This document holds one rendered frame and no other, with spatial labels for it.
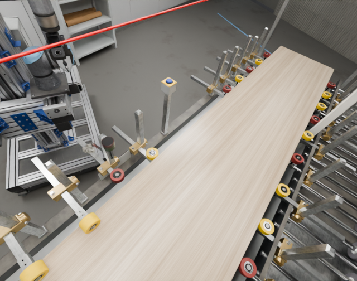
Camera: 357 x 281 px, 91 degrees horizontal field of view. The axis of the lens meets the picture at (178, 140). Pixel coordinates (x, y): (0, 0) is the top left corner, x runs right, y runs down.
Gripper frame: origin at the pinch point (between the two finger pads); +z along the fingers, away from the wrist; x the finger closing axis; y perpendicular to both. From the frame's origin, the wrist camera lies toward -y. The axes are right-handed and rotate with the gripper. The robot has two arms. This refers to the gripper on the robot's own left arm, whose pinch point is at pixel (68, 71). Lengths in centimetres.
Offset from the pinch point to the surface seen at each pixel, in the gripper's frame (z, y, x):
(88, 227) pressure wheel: 34, -68, 11
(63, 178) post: 27, -43, 17
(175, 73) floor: 132, 157, -151
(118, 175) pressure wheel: 41, -44, -7
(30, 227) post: 45, -53, 38
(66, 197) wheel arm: 36, -49, 19
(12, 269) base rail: 64, -63, 55
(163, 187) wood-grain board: 42, -61, -28
